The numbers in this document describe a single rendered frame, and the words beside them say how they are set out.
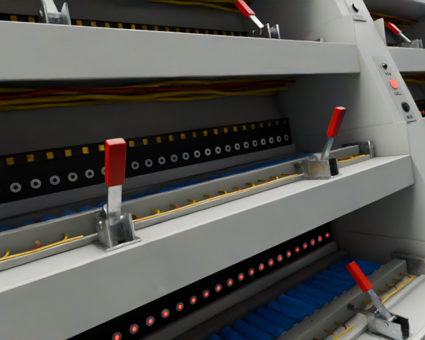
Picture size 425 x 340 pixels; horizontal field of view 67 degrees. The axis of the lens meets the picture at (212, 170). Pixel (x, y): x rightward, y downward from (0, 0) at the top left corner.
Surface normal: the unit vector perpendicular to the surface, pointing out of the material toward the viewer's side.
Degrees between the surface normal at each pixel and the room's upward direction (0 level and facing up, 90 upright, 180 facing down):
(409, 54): 108
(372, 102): 90
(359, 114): 90
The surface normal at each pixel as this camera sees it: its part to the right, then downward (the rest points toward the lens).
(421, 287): -0.17, -0.98
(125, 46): 0.56, -0.04
